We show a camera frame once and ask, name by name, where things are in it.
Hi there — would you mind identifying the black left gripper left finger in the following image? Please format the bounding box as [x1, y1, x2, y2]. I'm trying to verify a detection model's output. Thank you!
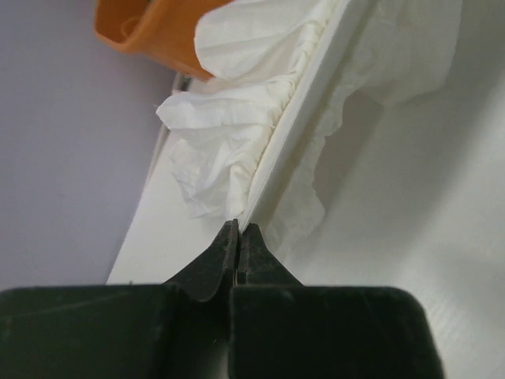
[1, 221, 239, 378]

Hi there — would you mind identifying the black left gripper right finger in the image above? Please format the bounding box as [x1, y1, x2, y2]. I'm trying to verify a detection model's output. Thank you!
[232, 224, 440, 378]

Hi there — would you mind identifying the white skirt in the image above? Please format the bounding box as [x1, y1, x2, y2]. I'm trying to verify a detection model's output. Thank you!
[156, 1, 462, 250]

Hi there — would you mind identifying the orange plastic basket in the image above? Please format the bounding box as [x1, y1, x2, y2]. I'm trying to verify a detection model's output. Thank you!
[94, 0, 228, 81]

